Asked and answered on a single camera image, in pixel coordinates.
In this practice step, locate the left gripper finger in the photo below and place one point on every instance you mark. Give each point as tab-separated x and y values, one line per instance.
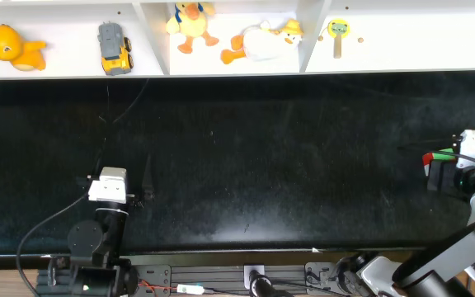
148	181

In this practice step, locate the yellow rattle drum toy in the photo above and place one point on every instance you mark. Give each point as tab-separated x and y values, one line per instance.
338	31

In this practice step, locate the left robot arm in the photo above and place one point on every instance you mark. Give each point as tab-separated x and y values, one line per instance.
97	247

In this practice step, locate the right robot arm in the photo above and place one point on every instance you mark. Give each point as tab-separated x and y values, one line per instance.
448	255

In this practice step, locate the grey and yellow toy truck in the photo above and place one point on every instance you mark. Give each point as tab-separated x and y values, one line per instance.
114	49

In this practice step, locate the yellow plush duck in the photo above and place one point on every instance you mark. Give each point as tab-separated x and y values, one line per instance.
192	26

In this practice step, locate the white plush duck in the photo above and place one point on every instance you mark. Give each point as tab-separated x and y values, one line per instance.
264	43

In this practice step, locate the orange toy figure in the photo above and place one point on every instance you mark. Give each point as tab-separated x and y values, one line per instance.
8	43

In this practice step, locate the white shelf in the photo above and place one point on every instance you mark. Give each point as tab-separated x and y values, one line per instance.
406	53

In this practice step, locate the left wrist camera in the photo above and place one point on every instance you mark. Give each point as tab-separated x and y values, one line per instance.
107	185

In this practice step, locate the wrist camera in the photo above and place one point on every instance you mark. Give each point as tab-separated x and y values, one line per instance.
107	185
474	146

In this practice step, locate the mounting rail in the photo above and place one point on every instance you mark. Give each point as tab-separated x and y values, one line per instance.
221	276

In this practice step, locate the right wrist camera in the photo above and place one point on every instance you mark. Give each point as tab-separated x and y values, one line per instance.
474	146

